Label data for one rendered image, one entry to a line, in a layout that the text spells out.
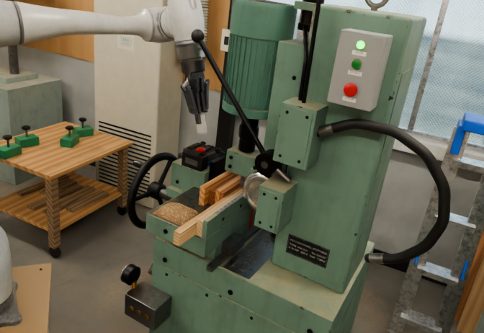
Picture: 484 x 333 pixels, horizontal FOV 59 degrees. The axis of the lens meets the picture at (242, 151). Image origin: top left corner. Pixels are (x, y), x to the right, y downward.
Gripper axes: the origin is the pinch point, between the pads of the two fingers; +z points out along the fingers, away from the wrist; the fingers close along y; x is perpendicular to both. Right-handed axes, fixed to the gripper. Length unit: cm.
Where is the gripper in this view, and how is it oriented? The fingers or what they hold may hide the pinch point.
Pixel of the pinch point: (201, 123)
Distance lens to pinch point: 138.9
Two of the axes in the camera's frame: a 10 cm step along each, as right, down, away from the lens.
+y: 5.0, -2.7, 8.2
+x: -8.6, -0.3, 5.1
